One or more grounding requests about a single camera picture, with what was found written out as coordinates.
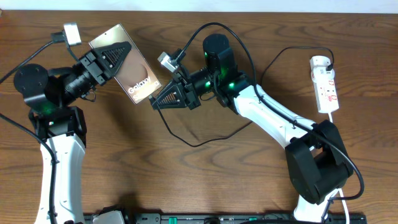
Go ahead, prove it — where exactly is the gold Samsung Galaxy smartphone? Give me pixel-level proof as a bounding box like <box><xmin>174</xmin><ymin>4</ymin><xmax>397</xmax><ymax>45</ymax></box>
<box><xmin>89</xmin><ymin>24</ymin><xmax>162</xmax><ymax>104</ymax></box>

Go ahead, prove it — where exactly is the black USB charging cable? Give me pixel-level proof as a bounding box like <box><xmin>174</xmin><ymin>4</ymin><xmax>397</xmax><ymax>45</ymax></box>
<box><xmin>148</xmin><ymin>46</ymin><xmax>335</xmax><ymax>148</ymax></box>

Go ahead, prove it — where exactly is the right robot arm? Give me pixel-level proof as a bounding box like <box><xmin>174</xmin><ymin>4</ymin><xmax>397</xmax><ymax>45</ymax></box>
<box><xmin>150</xmin><ymin>34</ymin><xmax>357</xmax><ymax>223</ymax></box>

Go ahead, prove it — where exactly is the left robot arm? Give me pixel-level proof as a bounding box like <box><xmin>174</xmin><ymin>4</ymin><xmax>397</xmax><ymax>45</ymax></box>
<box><xmin>14</xmin><ymin>41</ymin><xmax>132</xmax><ymax>223</ymax></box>

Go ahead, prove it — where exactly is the white USB charger plug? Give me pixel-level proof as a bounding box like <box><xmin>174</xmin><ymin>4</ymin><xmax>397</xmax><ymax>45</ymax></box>
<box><xmin>310</xmin><ymin>55</ymin><xmax>331</xmax><ymax>70</ymax></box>

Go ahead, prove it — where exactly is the white power strip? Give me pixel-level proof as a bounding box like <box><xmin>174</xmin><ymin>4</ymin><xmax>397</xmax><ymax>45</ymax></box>
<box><xmin>311</xmin><ymin>67</ymin><xmax>339</xmax><ymax>114</ymax></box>

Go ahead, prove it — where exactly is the black right camera cable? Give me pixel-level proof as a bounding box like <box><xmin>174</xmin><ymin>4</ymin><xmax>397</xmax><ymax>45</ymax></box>
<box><xmin>174</xmin><ymin>22</ymin><xmax>365</xmax><ymax>201</ymax></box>

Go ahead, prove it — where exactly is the black camera cable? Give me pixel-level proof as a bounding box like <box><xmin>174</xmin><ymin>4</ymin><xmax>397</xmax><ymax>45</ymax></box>
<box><xmin>174</xmin><ymin>22</ymin><xmax>365</xmax><ymax>201</ymax></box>
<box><xmin>0</xmin><ymin>30</ymin><xmax>78</xmax><ymax>224</ymax></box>

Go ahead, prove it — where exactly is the black left camera cable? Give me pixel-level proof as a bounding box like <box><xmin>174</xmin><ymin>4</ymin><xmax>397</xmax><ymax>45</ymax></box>
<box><xmin>0</xmin><ymin>30</ymin><xmax>78</xmax><ymax>224</ymax></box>

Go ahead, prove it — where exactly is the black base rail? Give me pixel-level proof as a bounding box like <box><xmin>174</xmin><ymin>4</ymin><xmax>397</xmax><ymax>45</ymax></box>
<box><xmin>83</xmin><ymin>212</ymin><xmax>367</xmax><ymax>224</ymax></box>

